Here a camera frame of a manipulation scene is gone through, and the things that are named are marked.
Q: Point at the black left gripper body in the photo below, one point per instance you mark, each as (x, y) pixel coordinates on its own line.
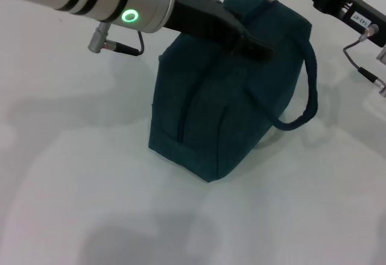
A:
(208, 17)

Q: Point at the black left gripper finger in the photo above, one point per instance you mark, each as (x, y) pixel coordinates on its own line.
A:
(256, 52)

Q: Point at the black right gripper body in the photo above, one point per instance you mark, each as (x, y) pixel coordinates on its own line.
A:
(353, 8)

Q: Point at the dark teal insulated lunch bag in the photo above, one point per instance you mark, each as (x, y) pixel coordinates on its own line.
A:
(226, 111)

